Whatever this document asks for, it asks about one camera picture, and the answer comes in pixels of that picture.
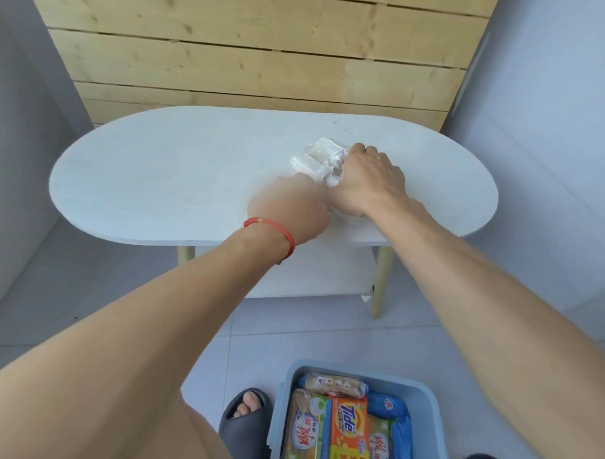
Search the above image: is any person's left hand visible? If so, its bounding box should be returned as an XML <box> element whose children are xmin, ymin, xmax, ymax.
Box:
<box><xmin>246</xmin><ymin>171</ymin><xmax>334</xmax><ymax>248</ymax></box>

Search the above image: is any person's right hand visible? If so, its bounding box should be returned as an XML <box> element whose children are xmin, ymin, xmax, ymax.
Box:
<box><xmin>324</xmin><ymin>142</ymin><xmax>411</xmax><ymax>220</ymax></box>

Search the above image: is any clear plastic packet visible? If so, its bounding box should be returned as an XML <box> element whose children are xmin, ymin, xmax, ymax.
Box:
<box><xmin>288</xmin><ymin>136</ymin><xmax>352</xmax><ymax>190</ymax></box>

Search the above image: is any person's left forearm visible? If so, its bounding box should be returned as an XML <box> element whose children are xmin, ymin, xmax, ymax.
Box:
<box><xmin>0</xmin><ymin>220</ymin><xmax>292</xmax><ymax>459</ymax></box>

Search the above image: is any person's right forearm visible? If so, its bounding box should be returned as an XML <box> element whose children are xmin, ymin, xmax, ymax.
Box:
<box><xmin>356</xmin><ymin>197</ymin><xmax>605</xmax><ymax>459</ymax></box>

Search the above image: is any white table lower shelf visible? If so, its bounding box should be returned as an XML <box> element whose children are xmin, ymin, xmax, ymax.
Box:
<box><xmin>194</xmin><ymin>237</ymin><xmax>378</xmax><ymax>304</ymax></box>

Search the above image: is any wooden plank panel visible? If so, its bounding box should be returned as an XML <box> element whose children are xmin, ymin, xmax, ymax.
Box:
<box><xmin>18</xmin><ymin>0</ymin><xmax>500</xmax><ymax>140</ymax></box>

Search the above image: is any white oval table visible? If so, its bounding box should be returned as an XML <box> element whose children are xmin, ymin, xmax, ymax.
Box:
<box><xmin>44</xmin><ymin>100</ymin><xmax>501</xmax><ymax>323</ymax></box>

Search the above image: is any beige snack packet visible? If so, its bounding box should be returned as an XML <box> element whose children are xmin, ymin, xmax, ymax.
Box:
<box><xmin>299</xmin><ymin>371</ymin><xmax>370</xmax><ymax>400</ymax></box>

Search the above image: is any blue packet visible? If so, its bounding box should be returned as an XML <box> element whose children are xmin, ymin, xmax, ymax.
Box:
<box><xmin>389</xmin><ymin>417</ymin><xmax>417</xmax><ymax>459</ymax></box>
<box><xmin>365</xmin><ymin>392</ymin><xmax>409</xmax><ymax>422</ymax></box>

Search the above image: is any grey-blue plastic bin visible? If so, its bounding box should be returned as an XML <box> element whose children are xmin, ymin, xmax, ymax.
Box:
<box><xmin>266</xmin><ymin>358</ymin><xmax>457</xmax><ymax>459</ymax></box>

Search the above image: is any person's left foot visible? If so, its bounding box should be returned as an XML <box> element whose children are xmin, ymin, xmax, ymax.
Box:
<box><xmin>233</xmin><ymin>390</ymin><xmax>264</xmax><ymax>420</ymax></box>

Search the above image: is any orange soap packet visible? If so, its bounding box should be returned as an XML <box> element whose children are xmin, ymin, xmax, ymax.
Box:
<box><xmin>328</xmin><ymin>395</ymin><xmax>373</xmax><ymax>459</ymax></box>

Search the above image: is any large green soap packet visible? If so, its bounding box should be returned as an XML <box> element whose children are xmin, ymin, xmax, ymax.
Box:
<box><xmin>281</xmin><ymin>389</ymin><xmax>333</xmax><ymax>459</ymax></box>

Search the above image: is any small green soap packet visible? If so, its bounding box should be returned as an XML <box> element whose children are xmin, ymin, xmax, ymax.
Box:
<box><xmin>366</xmin><ymin>415</ymin><xmax>395</xmax><ymax>459</ymax></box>

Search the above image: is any black left slipper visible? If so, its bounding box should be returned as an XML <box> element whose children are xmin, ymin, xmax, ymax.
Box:
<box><xmin>217</xmin><ymin>387</ymin><xmax>276</xmax><ymax>459</ymax></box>

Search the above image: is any person's left leg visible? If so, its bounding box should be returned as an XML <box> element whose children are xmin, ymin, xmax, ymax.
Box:
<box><xmin>173</xmin><ymin>392</ymin><xmax>240</xmax><ymax>459</ymax></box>

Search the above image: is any red string bracelet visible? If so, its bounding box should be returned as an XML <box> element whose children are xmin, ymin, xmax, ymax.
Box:
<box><xmin>241</xmin><ymin>216</ymin><xmax>298</xmax><ymax>261</ymax></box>

